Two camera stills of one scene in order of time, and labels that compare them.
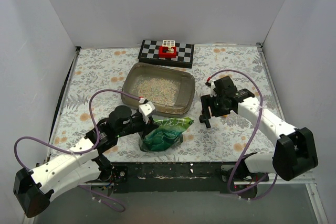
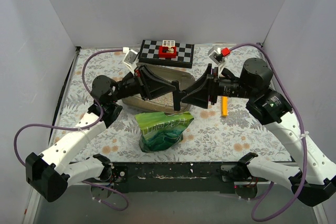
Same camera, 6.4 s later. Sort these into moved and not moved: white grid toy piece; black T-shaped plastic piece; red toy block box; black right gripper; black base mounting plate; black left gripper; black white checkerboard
Moved: black T-shaped plastic piece; black right gripper; black left gripper
Not moved: black base mounting plate; white grid toy piece; red toy block box; black white checkerboard
